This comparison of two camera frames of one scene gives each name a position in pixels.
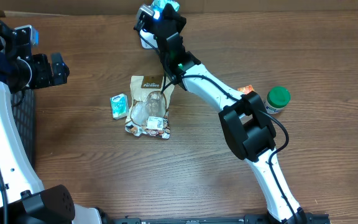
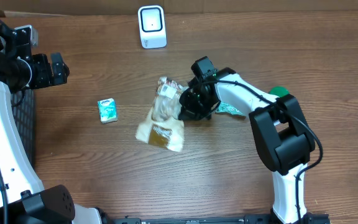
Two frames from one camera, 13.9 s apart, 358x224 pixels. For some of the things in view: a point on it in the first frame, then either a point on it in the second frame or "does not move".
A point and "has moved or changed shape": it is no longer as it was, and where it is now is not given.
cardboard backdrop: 132,7 does not move
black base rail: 311,218 does not move
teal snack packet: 158,6 has moved or changed shape
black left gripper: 47,78 does not move
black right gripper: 179,22 -> 190,112
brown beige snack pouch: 148,114 -> 162,126
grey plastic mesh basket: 23,106 does not move
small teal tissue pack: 119,106 -> 108,110
